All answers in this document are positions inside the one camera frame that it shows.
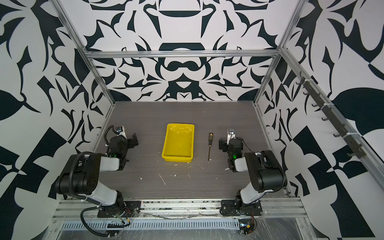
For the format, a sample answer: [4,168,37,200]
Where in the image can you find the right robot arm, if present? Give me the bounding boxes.
[219,138,288,206]

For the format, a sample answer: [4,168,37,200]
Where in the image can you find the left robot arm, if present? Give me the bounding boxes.
[55,134,139,208]

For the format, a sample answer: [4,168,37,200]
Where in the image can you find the yellow plastic bin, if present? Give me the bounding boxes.
[162,124,195,163]

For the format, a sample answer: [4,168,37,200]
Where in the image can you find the small green circuit board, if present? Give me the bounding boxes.
[239,218,257,235]

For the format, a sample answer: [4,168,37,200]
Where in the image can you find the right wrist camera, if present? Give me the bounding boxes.
[228,129,236,139]

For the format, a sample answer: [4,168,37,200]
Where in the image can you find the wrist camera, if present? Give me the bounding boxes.
[115,126,125,136]
[228,129,236,139]

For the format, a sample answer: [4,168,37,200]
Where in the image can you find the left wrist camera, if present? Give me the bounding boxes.
[115,126,125,136]

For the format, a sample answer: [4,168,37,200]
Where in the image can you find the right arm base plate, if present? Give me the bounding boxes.
[220,200,263,217]

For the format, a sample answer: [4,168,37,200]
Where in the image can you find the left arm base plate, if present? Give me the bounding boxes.
[97,201,142,218]

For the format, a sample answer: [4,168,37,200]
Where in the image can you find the white slotted cable duct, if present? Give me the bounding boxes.
[106,219,240,231]

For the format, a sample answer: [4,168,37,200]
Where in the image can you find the black corrugated cable hose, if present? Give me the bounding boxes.
[79,205,132,238]

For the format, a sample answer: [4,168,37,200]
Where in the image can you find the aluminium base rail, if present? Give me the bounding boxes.
[52,196,308,220]

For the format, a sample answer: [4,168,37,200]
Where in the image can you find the black wall hook rack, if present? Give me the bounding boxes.
[297,71,367,159]

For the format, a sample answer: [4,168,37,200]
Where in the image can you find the aluminium cage frame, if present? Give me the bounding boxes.
[52,1,384,188]

